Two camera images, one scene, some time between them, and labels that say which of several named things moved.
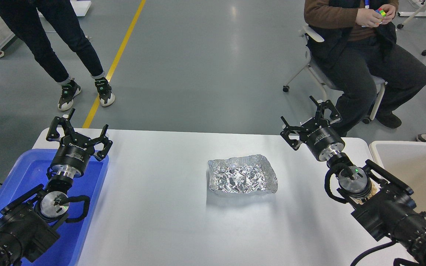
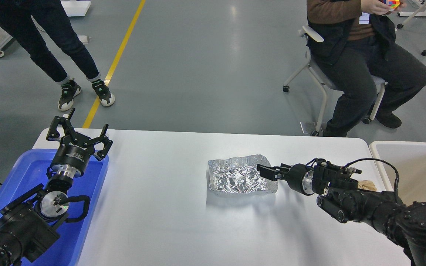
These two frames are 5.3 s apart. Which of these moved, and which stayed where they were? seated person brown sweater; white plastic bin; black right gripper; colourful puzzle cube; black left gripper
Moved: black right gripper; colourful puzzle cube
Stayed: white plastic bin; seated person brown sweater; black left gripper
